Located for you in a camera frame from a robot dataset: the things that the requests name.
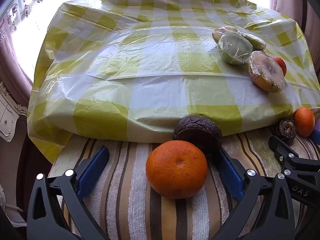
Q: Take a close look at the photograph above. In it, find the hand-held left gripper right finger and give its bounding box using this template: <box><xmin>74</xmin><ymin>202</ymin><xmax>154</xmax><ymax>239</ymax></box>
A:
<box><xmin>212</xmin><ymin>147</ymin><xmax>297</xmax><ymax>240</ymax></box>

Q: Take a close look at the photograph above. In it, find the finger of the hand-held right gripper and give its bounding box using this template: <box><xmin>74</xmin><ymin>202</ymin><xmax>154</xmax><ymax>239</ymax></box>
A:
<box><xmin>268</xmin><ymin>135</ymin><xmax>320</xmax><ymax>178</ymax></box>
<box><xmin>310</xmin><ymin>128</ymin><xmax>320</xmax><ymax>146</ymax></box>

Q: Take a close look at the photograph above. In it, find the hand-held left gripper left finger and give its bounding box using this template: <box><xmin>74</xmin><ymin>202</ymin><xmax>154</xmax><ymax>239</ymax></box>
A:
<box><xmin>26</xmin><ymin>145</ymin><xmax>110</xmax><ymax>240</ymax></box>

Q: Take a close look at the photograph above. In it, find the dark wrinkled fruit brown centre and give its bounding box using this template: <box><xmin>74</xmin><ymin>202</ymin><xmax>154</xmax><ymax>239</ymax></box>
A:
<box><xmin>276</xmin><ymin>119</ymin><xmax>297</xmax><ymax>145</ymax></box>

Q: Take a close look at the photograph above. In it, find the orange tangerine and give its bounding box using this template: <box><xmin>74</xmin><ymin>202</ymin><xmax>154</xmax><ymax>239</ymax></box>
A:
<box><xmin>272</xmin><ymin>57</ymin><xmax>287</xmax><ymax>77</ymax></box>
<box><xmin>293</xmin><ymin>107</ymin><xmax>315</xmax><ymax>137</ymax></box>
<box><xmin>145</xmin><ymin>140</ymin><xmax>208</xmax><ymax>200</ymax></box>

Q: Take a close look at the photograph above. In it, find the dark wrinkled passion fruit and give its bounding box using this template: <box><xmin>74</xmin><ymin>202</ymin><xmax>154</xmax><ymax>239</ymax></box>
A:
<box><xmin>173</xmin><ymin>115</ymin><xmax>223</xmax><ymax>157</ymax></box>

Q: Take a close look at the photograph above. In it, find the brown-centred yellow fruit half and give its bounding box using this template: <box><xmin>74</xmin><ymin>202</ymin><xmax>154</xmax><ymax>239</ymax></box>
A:
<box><xmin>249</xmin><ymin>51</ymin><xmax>286</xmax><ymax>93</ymax></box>

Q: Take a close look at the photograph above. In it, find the green-skinned fruit half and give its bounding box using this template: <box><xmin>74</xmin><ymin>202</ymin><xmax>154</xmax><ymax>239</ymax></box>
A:
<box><xmin>241</xmin><ymin>31</ymin><xmax>267</xmax><ymax>52</ymax></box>

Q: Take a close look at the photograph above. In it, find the pale green fruit half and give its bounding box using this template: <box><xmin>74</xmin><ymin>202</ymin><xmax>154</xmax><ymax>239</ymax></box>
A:
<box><xmin>217</xmin><ymin>32</ymin><xmax>254</xmax><ymax>63</ymax></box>

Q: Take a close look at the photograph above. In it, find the white ornate cabinet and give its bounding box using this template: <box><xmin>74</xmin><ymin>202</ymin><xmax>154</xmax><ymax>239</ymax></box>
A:
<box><xmin>0</xmin><ymin>82</ymin><xmax>28</xmax><ymax>143</ymax></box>

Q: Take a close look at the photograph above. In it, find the yellow checked plastic tablecloth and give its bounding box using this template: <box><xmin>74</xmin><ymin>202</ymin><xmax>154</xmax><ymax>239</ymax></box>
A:
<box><xmin>27</xmin><ymin>0</ymin><xmax>320</xmax><ymax>164</ymax></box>

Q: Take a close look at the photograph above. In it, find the pink curtain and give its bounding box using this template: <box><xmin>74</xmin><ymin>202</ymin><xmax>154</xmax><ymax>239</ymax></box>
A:
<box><xmin>0</xmin><ymin>17</ymin><xmax>34</xmax><ymax>105</ymax></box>
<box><xmin>269</xmin><ymin>0</ymin><xmax>320</xmax><ymax>60</ymax></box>

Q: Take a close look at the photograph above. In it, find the floral lace curtain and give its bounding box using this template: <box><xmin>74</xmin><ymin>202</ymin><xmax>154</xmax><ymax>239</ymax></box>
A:
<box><xmin>0</xmin><ymin>0</ymin><xmax>75</xmax><ymax>33</ymax></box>

